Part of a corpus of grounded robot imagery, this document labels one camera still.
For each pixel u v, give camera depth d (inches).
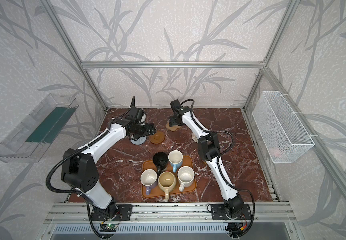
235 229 27.7
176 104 33.4
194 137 40.2
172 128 42.5
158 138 40.1
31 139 25.6
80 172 17.8
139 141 39.6
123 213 28.7
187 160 36.1
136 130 28.4
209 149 25.8
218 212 28.9
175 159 35.3
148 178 32.6
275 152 28.6
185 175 33.3
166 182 32.4
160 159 34.0
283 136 24.0
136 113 27.7
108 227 28.2
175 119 36.1
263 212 29.6
